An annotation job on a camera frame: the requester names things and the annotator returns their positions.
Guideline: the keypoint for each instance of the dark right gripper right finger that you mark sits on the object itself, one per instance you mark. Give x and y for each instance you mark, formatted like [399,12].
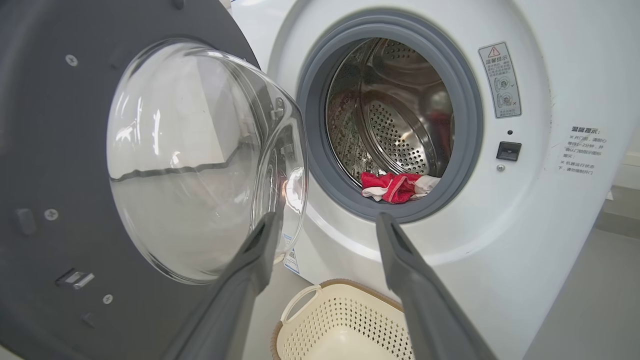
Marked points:
[430,320]

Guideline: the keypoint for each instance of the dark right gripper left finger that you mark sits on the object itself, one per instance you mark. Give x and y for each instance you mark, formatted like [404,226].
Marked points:
[230,310]

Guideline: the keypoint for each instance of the red and white garment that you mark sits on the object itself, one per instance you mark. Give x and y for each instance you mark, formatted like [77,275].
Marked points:
[395,187]

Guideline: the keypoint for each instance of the black round glass washer door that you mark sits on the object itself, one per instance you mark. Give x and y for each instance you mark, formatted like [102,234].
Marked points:
[50,150]

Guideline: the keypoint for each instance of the cream perforated basket brown rim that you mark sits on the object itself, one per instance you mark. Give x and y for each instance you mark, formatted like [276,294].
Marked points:
[340,325]

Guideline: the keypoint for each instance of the white front-load washing machine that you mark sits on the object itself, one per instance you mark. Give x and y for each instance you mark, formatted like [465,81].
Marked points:
[500,250]

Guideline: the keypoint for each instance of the grey metal bracket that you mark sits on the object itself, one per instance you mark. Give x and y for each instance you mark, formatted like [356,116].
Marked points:
[75,279]

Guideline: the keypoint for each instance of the black door lock slot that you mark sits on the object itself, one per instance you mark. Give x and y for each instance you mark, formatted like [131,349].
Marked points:
[508,151]

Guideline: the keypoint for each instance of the stainless steel washing machine drum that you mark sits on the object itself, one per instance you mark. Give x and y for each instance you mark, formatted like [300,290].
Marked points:
[400,135]

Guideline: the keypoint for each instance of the grey rubber door gasket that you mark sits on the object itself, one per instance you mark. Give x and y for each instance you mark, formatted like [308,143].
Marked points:
[312,125]

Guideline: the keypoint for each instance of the blue energy label sticker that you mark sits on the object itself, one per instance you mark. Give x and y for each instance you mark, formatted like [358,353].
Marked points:
[291,260]

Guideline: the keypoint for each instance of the grey warning triangle sticker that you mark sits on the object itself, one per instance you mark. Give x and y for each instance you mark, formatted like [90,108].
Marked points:
[500,80]

